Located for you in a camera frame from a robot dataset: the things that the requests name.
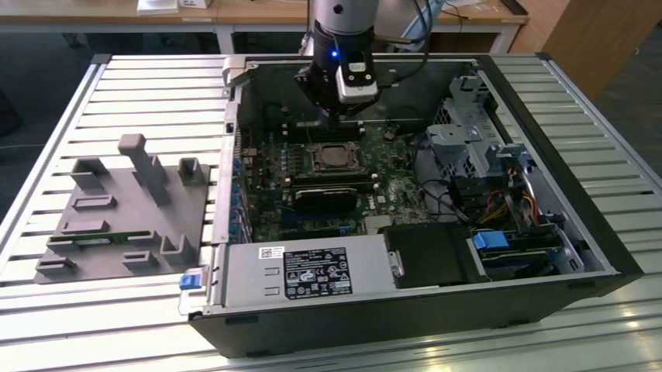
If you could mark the wooden desk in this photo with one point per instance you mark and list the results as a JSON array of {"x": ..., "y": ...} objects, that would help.
[{"x": 78, "y": 15}]

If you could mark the metal drive cage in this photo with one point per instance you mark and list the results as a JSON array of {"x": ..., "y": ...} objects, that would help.
[{"x": 465, "y": 155}]

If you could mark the white box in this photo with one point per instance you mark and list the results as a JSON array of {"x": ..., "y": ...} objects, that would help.
[
  {"x": 195, "y": 4},
  {"x": 155, "y": 7}
]

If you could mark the blue case latch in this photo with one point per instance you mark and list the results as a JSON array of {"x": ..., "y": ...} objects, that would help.
[{"x": 188, "y": 282}]

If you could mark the blue disk carrier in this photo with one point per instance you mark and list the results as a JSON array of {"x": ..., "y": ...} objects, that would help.
[{"x": 491, "y": 240}]

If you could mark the black PC case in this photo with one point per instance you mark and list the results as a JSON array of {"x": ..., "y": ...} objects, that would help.
[{"x": 362, "y": 329}]

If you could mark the black graphics card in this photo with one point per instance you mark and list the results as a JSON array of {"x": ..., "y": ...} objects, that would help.
[{"x": 326, "y": 201}]

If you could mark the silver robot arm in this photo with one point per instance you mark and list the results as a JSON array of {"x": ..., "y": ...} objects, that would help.
[{"x": 341, "y": 19}]

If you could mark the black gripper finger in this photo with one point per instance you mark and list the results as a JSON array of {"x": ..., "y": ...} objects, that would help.
[
  {"x": 339, "y": 121},
  {"x": 333, "y": 121}
]

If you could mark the green motherboard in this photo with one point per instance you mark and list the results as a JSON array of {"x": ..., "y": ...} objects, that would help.
[{"x": 393, "y": 186}]

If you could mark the silver power supply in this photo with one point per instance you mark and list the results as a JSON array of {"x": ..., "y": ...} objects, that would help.
[{"x": 248, "y": 271}]

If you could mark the wooden cabinet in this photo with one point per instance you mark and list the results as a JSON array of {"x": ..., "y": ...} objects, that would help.
[{"x": 594, "y": 38}]

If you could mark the CPU socket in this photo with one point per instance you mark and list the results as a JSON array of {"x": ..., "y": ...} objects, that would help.
[{"x": 311, "y": 168}]

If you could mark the pale blue teach pendant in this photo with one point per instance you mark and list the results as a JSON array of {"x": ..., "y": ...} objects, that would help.
[{"x": 414, "y": 29}]

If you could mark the black fan shroud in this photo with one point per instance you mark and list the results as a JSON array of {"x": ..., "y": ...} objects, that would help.
[{"x": 434, "y": 255}]

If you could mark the metal disk bay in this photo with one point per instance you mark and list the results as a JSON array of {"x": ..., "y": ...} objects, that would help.
[{"x": 569, "y": 255}]

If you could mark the coin cell battery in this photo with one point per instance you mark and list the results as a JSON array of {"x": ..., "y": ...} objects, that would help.
[{"x": 391, "y": 131}]

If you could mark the grey parts rack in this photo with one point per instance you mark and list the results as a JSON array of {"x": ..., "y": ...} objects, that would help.
[{"x": 130, "y": 217}]

